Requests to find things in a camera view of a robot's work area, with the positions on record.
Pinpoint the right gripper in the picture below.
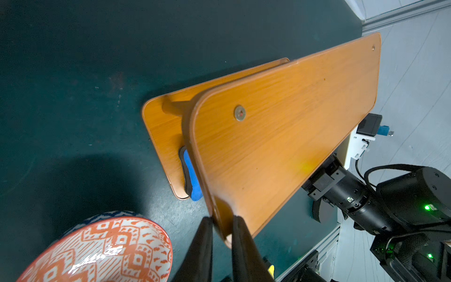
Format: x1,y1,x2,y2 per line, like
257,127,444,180
302,154,372,215

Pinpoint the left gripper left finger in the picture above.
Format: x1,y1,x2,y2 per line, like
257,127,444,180
172,217,213,282

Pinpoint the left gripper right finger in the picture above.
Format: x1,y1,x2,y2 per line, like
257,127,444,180
231,216,274,282

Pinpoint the orange wooden two-tier shelf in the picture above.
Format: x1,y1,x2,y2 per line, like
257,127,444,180
142,33,382,246

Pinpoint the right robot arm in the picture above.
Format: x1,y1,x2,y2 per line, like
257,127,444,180
303,155,451,282

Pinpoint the orange geometric pattern bowl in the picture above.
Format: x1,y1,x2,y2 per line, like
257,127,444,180
18,211,173,282

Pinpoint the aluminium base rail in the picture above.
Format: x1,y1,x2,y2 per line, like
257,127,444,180
276,224,341,282

